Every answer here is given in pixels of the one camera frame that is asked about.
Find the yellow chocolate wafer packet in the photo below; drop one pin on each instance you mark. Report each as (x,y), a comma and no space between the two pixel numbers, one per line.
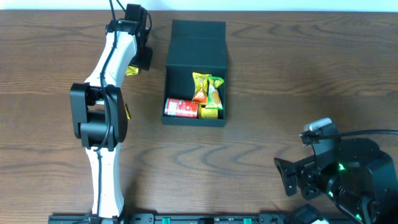
(127,111)

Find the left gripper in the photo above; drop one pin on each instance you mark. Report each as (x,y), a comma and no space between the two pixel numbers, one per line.
(147,61)

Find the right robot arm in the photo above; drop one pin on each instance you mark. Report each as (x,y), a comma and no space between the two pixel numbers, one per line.
(349,168)

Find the small yellow candy packet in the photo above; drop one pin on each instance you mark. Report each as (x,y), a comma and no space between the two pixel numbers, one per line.
(206,113)

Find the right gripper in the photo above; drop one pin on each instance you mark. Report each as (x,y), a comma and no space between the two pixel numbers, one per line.
(307,170)

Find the red soda can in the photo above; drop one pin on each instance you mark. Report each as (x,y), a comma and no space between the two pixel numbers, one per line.
(181,108)

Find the black mounting rail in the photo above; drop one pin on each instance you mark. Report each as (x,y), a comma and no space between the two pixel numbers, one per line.
(148,218)

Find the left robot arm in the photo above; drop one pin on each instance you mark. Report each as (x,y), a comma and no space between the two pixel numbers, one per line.
(99,114)

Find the green orange snack packet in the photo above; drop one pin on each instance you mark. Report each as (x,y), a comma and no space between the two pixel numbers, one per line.
(214,100)

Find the black open gift box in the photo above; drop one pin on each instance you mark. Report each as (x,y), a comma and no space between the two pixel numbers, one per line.
(195,46)

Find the yellow orange snack packet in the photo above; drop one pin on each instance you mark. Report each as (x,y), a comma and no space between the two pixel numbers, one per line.
(201,87)

